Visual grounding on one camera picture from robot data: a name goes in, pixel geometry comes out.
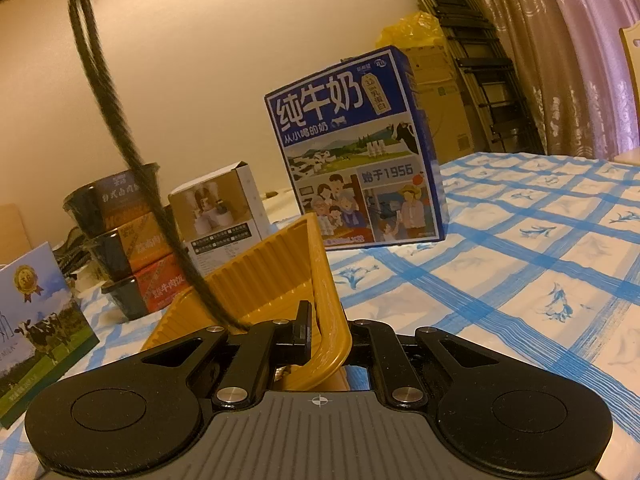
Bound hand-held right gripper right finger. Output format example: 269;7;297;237
345;317;501;408

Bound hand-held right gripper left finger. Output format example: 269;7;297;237
140;300;317;408

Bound yellow plastic tray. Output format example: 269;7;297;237
141;212;353;392

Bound dark bead necklace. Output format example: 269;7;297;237
65;0;253;335

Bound small white product box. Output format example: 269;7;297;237
167;161;271;277

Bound blue checked tablecloth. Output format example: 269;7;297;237
0;152;640;480

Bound black bowl with red label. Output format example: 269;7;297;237
101;255;202;322

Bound blue illustrated milk carton box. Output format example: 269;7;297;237
264;45;446;252

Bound black bowl with orange label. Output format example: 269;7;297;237
85;210;177;281

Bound black bowl with dark label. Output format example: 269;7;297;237
63;162;162;238

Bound stacked cardboard boxes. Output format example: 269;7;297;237
402;42;482;166

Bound cow print milk carton box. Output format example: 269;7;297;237
0;241;100;428

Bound wooden board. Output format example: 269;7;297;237
0;203;29;265

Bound black folding ladder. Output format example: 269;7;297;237
405;0;546;157

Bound yellow plastic bag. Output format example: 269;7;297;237
376;10;446;52

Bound pink patterned curtain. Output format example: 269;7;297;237
457;0;640;157

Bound wooden chair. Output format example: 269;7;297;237
614;25;640;167

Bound black cables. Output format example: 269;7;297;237
52;227;95;275

